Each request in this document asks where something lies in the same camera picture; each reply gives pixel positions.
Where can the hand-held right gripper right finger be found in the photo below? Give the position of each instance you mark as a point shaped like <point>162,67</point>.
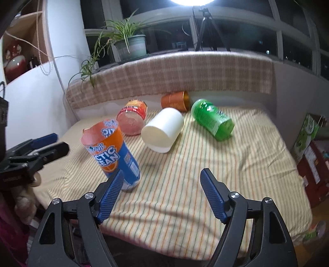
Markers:
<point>213,195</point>

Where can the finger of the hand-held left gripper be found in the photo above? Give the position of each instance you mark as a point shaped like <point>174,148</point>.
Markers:
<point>55,151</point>
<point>46,139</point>

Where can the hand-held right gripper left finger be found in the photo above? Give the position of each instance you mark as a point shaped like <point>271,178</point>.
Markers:
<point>110,195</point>

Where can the white cup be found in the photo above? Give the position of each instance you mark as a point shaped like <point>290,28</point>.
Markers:
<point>164,128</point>

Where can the blue orange cut bottle cup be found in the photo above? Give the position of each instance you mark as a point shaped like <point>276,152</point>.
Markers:
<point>115,154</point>

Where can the red pink cut bottle cup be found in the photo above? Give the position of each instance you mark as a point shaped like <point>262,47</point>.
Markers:
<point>131,120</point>

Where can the green cut bottle cup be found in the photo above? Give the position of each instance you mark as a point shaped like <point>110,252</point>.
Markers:
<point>208,115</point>

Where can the beige plush toy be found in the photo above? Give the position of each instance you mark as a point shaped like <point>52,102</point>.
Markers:
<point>25,205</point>

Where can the striped bed sheet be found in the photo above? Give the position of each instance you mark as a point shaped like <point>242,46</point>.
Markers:
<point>180,184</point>

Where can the pink cloth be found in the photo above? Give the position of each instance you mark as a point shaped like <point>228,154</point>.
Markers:
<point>10,238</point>

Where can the red white round vase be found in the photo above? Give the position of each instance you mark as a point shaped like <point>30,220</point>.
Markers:
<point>15,66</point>

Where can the red cardboard box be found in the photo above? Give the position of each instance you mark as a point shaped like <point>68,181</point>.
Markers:
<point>313,174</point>

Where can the green cardboard box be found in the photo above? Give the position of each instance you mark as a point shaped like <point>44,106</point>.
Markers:
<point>305,138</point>

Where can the wooden shelf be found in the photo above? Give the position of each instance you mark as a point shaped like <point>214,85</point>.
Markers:
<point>28,28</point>

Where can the potted spider plant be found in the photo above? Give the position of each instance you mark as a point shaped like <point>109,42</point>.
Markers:
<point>131,47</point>

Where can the checked cloth headboard cover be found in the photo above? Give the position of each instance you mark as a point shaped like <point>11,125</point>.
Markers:
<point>180,74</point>

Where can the black tripod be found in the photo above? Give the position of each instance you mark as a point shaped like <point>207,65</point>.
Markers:
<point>204,23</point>

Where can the bright round lamp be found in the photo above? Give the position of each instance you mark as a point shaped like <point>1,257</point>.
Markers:
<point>192,2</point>

